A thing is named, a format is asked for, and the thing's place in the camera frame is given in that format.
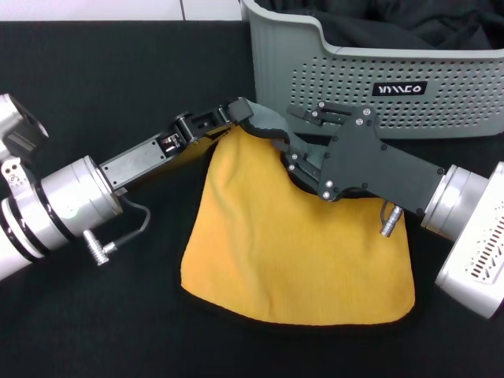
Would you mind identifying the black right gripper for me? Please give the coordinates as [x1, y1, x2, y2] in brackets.
[281, 101, 447, 217]

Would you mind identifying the grey and yellow towel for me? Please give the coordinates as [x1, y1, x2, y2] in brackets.
[180, 100, 417, 327]

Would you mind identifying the right arm connector cable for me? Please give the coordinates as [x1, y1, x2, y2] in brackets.
[378, 198, 405, 237]

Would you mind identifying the black tablecloth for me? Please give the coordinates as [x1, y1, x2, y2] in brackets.
[0, 20, 504, 378]

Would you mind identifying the grey perforated storage box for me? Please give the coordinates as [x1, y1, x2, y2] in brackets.
[239, 0, 504, 139]

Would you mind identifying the arm connector cable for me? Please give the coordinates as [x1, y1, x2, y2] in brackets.
[378, 198, 405, 237]
[82, 196, 151, 267]

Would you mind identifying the black cloth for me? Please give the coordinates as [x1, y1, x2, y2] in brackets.
[255, 0, 504, 51]

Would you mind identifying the left arm connector cable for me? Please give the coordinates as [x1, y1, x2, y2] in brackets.
[82, 196, 151, 267]

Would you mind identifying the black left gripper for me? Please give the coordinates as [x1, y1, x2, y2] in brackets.
[98, 97, 254, 191]

